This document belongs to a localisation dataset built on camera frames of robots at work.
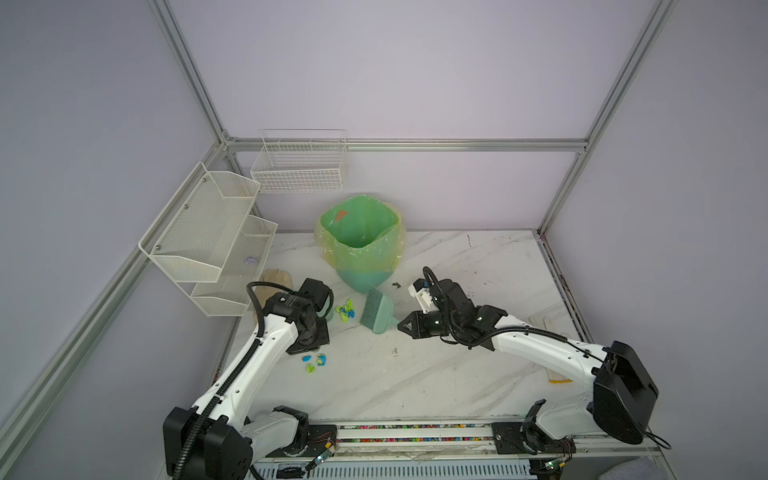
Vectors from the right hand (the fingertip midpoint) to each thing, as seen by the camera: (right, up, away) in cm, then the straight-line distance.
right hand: (397, 327), depth 77 cm
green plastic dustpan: (-16, +8, -11) cm, 20 cm away
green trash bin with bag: (-12, +25, +31) cm, 41 cm away
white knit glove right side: (+48, -3, +19) cm, 51 cm away
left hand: (-22, -5, -1) cm, 23 cm away
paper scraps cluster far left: (-22, -12, +9) cm, 27 cm away
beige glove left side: (-42, +11, +29) cm, 52 cm away
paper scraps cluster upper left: (-17, 0, +21) cm, 26 cm away
